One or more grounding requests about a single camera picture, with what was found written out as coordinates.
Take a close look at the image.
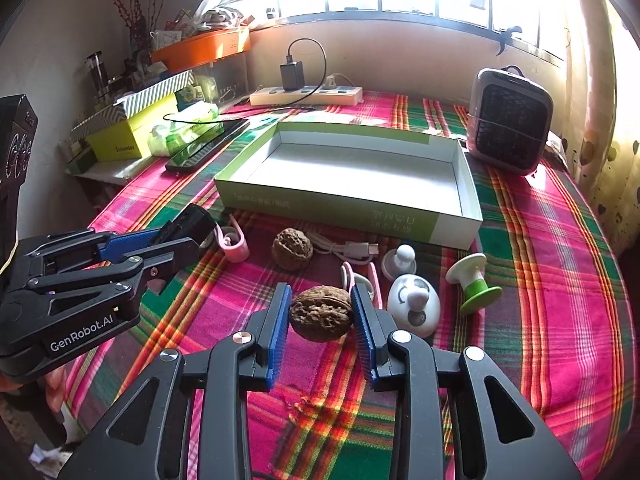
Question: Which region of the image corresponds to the black cylindrical device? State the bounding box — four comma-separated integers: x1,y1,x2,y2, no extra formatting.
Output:
151,204,216,249

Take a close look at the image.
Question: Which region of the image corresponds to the pink clip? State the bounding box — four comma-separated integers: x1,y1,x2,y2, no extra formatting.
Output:
341,261,384,310
215,214,250,263

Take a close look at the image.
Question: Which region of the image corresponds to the green white spool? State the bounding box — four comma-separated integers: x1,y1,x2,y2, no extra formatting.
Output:
445,252,502,316

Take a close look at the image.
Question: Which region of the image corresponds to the white usb cable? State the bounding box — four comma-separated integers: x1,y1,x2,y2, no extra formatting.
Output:
305,231,381,265

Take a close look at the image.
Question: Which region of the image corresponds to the small white knob piece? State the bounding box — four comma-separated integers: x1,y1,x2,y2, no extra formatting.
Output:
381,244,416,282

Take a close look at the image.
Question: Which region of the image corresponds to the yellow box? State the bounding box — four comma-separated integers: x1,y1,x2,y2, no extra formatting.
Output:
86,93,178,162

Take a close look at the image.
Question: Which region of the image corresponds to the black smartphone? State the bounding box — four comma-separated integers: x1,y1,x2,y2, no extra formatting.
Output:
165,119,250,174

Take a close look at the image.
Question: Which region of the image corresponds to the striped white box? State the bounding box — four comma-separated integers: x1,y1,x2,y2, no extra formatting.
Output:
70,70,195,142

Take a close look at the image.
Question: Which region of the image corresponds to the plaid pink green cloth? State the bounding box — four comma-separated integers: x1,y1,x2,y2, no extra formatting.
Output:
65,162,639,479

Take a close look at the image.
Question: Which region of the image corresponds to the green tissue pack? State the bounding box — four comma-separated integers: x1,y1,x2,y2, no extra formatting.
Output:
148,101,222,157

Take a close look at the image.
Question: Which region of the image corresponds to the orange tray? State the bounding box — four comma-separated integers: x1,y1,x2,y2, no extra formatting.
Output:
151,26,250,74

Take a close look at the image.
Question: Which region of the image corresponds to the white power strip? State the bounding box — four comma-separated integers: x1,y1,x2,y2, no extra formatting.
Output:
250,86,363,106

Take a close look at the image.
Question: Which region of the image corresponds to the black charger adapter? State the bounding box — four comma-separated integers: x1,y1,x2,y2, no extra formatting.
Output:
280,61,306,92

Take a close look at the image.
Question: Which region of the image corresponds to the green white cardboard box tray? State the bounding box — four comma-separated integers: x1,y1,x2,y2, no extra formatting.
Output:
215,120,483,250

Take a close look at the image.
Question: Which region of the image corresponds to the grey black space heater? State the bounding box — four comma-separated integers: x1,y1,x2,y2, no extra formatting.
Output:
466,65,553,176

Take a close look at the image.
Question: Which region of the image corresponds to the heart pattern curtain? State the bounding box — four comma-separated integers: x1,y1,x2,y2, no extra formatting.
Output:
567,2,639,255

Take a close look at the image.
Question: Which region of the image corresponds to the black charger cable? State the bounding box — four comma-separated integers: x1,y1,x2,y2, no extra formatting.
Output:
162,36,329,126

